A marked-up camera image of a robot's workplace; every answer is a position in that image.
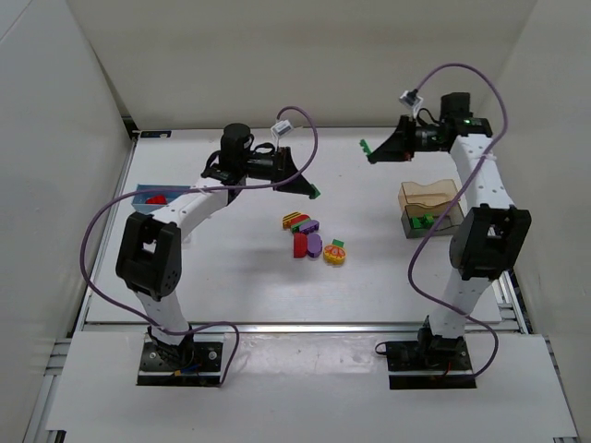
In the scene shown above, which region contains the yellow orange printed lego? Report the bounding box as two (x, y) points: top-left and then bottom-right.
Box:
(323, 245), (346, 266)

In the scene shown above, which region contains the small green lego brick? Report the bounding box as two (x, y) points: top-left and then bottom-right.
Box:
(410, 217), (424, 229)

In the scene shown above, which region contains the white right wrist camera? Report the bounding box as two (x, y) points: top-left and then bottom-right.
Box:
(399, 89), (423, 118)

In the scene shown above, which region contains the yellow black striped lego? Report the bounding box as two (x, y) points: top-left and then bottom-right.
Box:
(282, 211), (309, 229)

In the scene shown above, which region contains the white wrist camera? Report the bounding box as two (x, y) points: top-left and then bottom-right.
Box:
(271, 120), (294, 138)
(399, 89), (423, 118)

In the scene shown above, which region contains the orange translucent container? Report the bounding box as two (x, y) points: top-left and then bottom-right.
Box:
(398, 179), (458, 216)

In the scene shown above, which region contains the red half-round lego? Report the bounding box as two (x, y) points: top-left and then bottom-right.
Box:
(293, 233), (308, 258)

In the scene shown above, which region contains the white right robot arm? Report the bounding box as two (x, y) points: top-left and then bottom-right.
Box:
(368, 92), (532, 356)

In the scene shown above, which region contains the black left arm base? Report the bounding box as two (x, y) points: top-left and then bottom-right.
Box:
(136, 336), (223, 388)

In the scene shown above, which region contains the purple half-round lego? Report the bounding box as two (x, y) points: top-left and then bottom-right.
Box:
(307, 233), (323, 258)

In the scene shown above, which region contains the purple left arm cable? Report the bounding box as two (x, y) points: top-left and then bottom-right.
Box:
(78, 105), (320, 388)

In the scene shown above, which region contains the red rounded lego brick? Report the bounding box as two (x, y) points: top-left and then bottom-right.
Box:
(145, 195), (167, 206)

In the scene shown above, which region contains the purple flat lego plate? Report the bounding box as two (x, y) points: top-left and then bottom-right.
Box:
(298, 220), (320, 234)

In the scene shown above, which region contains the grey translucent container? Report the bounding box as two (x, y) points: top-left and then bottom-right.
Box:
(400, 202), (467, 239)

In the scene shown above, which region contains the blue label sticker left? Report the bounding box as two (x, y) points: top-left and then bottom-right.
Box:
(139, 130), (172, 138)

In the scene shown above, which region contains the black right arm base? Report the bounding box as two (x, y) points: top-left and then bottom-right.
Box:
(374, 339), (476, 390)

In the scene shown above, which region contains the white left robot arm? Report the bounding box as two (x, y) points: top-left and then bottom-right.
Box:
(115, 123), (320, 367)

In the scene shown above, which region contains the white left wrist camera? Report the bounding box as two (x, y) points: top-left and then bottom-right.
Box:
(271, 120), (294, 138)

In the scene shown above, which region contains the green stepped lego block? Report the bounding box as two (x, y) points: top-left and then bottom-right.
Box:
(308, 184), (320, 199)

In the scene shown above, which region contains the red green rounded lego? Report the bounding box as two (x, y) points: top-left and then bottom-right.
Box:
(290, 215), (311, 233)

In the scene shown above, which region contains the blue plastic container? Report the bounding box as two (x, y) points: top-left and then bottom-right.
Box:
(131, 184), (189, 214)

